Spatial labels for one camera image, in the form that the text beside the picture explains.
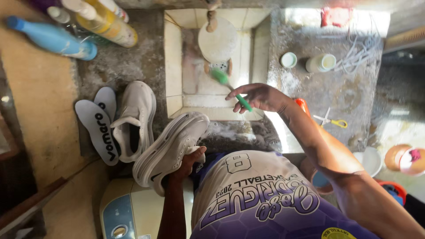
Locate person's right hand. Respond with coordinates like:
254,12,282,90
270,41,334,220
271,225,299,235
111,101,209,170
225,83,293,115

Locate person's left hand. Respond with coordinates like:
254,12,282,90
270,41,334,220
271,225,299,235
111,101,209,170
169,146,207,182

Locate green handled brush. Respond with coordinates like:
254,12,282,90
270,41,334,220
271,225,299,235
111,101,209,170
210,67,253,113

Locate white sneaker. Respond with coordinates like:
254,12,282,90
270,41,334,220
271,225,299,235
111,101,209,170
110,81,157,163
132,111,210,197

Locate sink drain strainer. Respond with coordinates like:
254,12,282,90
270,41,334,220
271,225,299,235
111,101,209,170
204,59,233,77

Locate tiled sink basin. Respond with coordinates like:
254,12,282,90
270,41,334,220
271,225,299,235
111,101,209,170
164,8,273,121

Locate white round basin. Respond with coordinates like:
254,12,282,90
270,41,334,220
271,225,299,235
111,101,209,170
198,17,239,64

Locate white jar lid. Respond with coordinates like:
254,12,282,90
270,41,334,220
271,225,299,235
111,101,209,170
280,52,298,69

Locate faucet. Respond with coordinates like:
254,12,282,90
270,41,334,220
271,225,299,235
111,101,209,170
203,0,222,33

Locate white plastic jar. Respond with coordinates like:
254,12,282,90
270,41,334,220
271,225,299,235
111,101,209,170
305,53,337,73

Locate white and purple jersey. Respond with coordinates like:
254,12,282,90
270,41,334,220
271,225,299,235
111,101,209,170
189,150,381,239

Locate brown bowl with blue cup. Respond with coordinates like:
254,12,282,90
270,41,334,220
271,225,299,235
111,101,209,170
300,157,334,195

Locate red cloth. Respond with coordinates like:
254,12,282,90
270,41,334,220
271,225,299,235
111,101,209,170
320,7,353,28

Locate grey shoe insole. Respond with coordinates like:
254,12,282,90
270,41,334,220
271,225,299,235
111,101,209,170
94,87,117,123
75,100,120,166

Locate white bowl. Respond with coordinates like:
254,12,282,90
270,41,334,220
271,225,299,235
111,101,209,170
353,146,383,178

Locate yellow liquid bottle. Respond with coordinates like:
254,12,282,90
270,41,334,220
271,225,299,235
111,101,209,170
61,0,139,48

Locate cream and blue washing machine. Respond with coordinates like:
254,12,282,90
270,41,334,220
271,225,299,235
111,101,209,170
99,177,195,239

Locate orange bowl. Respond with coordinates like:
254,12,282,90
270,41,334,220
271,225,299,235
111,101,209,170
384,144,412,172

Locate red bucket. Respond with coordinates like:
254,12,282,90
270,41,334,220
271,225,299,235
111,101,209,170
375,179,407,207

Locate blue plastic bottle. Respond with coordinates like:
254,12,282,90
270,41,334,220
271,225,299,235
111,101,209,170
6,15,98,61

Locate clear bottle with white cap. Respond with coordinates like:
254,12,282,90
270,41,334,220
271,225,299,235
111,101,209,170
46,6,80,34

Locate purple container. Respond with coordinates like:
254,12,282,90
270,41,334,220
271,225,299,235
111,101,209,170
28,0,63,13

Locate orange plastic handle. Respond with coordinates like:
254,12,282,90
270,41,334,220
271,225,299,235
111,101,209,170
294,98,312,118

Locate yellow handled scissors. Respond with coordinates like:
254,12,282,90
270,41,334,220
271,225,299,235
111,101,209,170
313,107,348,129

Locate tangled white cord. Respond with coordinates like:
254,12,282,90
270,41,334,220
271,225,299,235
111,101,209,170
333,31,383,72

